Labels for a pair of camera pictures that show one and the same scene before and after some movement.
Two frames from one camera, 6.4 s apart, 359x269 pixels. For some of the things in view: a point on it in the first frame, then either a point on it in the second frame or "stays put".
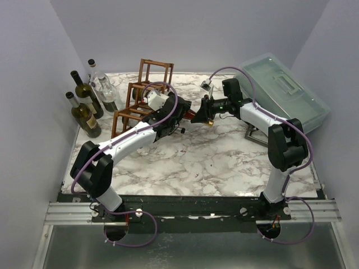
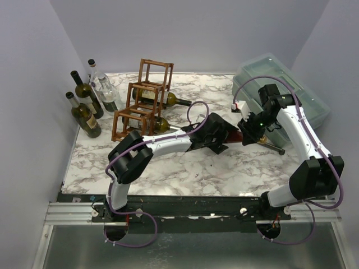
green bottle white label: x=85 y=93 stays put
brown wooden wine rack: x=153 y=75 stays put
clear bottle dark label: x=107 y=94 stays put
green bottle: x=84 y=94 -> x=82 y=116
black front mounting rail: x=185 y=214 stays put
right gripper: x=207 y=107 -> x=248 y=131
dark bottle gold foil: x=139 y=94 -> x=262 y=139
